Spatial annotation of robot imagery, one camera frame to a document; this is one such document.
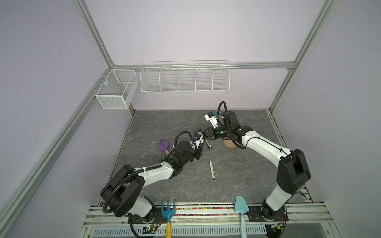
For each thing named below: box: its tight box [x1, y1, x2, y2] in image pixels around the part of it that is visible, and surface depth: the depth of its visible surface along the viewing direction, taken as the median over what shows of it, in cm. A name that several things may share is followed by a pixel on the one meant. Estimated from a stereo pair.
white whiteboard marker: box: [209, 159, 216, 180], surface depth 90 cm
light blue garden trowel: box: [234, 195, 250, 238], surface depth 75 cm
